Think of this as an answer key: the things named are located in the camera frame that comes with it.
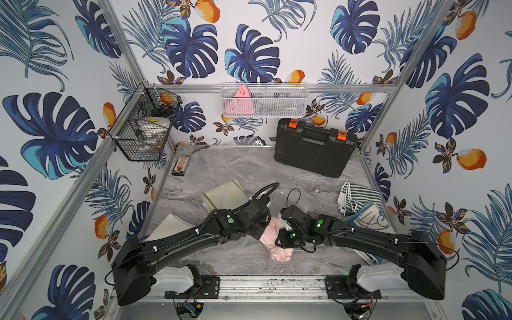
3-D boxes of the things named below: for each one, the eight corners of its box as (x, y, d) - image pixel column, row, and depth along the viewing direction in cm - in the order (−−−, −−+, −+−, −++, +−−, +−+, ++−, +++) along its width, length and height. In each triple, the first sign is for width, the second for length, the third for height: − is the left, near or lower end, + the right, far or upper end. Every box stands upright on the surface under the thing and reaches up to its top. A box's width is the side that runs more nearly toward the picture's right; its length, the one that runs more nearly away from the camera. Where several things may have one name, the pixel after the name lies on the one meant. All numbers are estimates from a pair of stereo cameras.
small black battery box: (172, 176, 110) (171, 173, 108) (179, 158, 119) (177, 154, 117) (183, 176, 110) (182, 173, 108) (188, 158, 119) (187, 155, 117)
